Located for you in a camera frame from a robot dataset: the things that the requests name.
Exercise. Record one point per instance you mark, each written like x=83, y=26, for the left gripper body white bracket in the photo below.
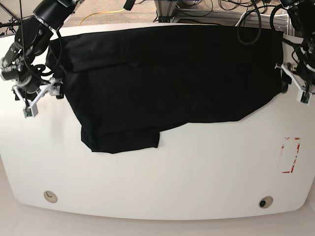
x=302, y=85

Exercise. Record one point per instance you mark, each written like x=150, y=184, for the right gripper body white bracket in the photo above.
x=54, y=87

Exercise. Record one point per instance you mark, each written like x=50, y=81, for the black T-shirt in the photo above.
x=127, y=86

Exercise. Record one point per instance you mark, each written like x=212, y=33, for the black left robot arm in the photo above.
x=302, y=17

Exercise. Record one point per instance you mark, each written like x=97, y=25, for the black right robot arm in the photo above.
x=32, y=39

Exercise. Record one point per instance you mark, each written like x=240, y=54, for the red tape rectangle marking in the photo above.
x=288, y=155

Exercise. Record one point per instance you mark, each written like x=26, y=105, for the left table grommet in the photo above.
x=50, y=197

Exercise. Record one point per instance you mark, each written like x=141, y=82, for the table grommet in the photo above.
x=50, y=197
x=265, y=202

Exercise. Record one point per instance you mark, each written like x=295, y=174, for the right table grommet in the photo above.
x=265, y=202

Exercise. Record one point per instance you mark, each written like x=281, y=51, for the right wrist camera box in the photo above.
x=30, y=111

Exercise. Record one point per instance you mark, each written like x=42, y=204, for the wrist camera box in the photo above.
x=304, y=97
x=30, y=111

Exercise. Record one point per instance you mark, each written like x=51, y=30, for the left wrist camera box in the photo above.
x=304, y=97

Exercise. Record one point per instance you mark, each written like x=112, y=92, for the aluminium centre post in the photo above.
x=165, y=9

